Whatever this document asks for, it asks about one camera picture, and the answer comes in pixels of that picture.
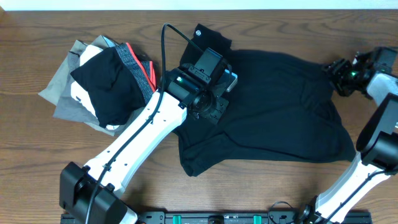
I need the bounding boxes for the grey folded garment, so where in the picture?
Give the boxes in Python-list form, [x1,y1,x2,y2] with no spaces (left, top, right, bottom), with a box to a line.
[39,40,143,136]

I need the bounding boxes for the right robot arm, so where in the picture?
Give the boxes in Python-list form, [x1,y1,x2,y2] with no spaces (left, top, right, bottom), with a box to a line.
[293,47,397,223]

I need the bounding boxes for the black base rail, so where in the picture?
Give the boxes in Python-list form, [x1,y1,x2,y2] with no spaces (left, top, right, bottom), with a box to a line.
[60,210,373,224]

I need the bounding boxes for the black t-shirt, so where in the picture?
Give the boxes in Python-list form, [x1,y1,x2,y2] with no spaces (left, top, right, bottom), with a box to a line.
[175,24,356,177]

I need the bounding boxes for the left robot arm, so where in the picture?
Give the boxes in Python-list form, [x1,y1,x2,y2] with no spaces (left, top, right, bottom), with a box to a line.
[59,48,237,223]

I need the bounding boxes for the black shorts with red waistband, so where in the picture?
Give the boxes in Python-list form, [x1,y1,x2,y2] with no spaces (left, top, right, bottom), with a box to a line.
[71,43,157,128]

